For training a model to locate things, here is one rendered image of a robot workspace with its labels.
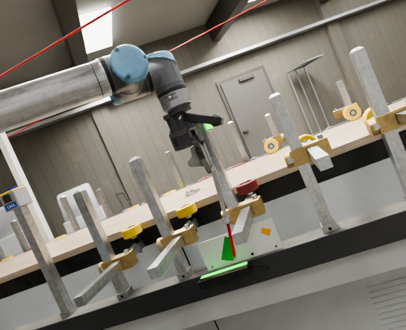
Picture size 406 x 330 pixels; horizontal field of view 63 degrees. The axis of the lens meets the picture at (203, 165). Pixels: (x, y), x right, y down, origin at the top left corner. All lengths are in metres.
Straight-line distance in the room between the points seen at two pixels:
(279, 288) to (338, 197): 0.39
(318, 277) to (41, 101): 0.93
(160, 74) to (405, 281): 1.10
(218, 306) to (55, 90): 0.85
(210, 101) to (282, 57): 1.93
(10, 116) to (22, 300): 1.22
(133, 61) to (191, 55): 6.19
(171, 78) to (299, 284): 0.75
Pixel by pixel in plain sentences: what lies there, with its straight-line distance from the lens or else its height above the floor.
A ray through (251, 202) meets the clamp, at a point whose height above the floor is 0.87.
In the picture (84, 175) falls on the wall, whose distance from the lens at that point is 6.37.
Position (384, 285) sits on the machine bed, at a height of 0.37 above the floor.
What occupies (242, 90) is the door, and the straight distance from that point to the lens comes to 7.05.
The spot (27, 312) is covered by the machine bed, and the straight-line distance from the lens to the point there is 1.92.
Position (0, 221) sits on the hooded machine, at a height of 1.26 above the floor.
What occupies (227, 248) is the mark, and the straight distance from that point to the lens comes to 1.11.
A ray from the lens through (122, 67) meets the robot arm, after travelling 0.81.
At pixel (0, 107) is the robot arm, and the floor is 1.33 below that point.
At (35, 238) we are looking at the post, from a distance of 1.42.
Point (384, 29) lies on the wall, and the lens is 9.58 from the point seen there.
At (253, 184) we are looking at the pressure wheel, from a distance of 1.19.
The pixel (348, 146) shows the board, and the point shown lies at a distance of 1.26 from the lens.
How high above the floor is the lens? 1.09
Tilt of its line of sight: 3 degrees down
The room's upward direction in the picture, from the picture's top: 23 degrees counter-clockwise
